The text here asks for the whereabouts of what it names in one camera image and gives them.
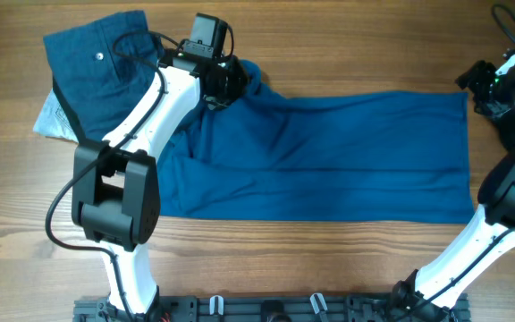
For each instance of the folded grey garment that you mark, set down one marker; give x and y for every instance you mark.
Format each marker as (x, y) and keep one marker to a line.
(52, 121)

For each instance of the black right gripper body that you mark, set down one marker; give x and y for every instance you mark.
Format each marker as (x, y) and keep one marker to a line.
(489, 89)

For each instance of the blue polo shirt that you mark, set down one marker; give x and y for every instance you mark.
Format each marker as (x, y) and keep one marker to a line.
(393, 155)

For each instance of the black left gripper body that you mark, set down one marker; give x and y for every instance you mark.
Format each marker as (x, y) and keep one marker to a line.
(231, 81)

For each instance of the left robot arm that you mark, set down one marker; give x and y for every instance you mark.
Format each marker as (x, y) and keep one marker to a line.
(114, 185)

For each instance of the black garment with logo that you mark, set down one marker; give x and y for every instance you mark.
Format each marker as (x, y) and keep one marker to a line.
(505, 125)

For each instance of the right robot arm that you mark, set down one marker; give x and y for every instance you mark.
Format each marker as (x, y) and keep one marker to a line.
(431, 292)

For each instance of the folded dark blue shorts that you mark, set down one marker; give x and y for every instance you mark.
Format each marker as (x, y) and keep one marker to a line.
(96, 88)

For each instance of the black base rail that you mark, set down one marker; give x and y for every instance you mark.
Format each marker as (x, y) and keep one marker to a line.
(317, 307)

